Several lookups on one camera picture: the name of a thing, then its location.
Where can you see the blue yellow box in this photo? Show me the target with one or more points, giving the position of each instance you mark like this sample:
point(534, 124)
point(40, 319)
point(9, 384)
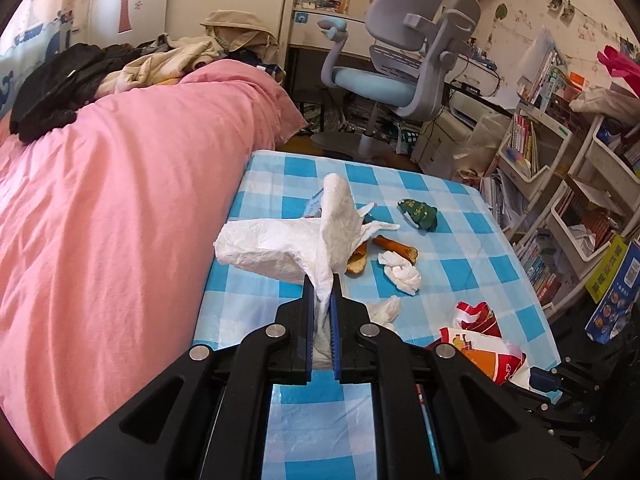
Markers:
point(615, 290)

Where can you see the blue green milk carton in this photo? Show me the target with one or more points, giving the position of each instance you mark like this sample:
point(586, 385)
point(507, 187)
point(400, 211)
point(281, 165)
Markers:
point(314, 205)

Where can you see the whale printed curtain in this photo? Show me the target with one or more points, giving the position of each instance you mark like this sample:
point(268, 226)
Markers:
point(35, 15)

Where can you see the clear plastic bag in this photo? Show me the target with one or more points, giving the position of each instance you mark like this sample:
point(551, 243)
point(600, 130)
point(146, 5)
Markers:
point(485, 145)

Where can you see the tan cloth bag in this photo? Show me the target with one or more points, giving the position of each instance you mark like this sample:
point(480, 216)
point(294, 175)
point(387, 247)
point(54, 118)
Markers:
point(235, 25)

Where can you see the red orange snack wrapper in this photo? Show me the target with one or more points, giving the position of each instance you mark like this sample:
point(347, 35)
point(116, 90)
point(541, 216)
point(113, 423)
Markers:
point(480, 350)

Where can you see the blue checkered tablecloth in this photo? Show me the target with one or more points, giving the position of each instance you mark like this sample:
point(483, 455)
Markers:
point(450, 270)

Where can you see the wide orange peel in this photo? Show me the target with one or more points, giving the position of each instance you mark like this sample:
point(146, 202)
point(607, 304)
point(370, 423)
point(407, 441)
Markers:
point(357, 260)

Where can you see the black clothing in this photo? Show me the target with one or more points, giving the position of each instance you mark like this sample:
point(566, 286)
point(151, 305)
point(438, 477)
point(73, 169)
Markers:
point(55, 90)

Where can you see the white printer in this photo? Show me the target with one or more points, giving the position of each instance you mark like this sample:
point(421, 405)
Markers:
point(480, 110)

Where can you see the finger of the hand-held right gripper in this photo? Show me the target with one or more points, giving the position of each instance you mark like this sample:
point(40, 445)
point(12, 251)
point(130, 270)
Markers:
point(542, 379)

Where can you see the white bookshelf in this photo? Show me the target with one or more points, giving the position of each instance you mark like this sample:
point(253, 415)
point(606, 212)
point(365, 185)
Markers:
point(565, 195)

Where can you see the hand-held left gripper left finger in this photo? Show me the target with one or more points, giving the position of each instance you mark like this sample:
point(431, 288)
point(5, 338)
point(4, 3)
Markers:
point(307, 330)

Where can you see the row of books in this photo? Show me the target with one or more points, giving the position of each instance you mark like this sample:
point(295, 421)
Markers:
point(542, 270)
point(522, 142)

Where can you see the leaning books group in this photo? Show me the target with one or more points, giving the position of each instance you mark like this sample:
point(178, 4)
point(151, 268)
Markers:
point(545, 70)

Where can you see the white cloth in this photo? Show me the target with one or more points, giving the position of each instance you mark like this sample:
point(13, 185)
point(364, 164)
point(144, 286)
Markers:
point(600, 100)

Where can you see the pink blanket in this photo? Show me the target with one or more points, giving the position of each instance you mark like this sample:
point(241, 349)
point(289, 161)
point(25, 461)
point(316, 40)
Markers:
point(110, 200)

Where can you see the grey desk chair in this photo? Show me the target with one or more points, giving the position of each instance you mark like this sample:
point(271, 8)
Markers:
point(405, 45)

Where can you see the white drawer cabinet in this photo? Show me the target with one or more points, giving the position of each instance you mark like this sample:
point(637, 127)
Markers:
point(442, 150)

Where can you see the beige clothing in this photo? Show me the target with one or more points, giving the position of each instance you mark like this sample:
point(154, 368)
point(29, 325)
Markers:
point(165, 62)

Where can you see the pink bag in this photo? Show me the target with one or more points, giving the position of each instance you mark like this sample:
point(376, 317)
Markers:
point(622, 67)

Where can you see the white desk with shelves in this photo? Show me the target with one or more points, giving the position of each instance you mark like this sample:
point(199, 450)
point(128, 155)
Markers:
point(325, 15)

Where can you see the large white tissue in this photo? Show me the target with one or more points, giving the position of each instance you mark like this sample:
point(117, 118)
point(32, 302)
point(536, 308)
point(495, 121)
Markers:
point(300, 245)

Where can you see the green crumpled wrapper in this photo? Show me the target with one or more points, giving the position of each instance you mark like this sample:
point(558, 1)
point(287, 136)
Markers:
point(420, 215)

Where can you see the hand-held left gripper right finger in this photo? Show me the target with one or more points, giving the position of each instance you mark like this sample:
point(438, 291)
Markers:
point(335, 330)

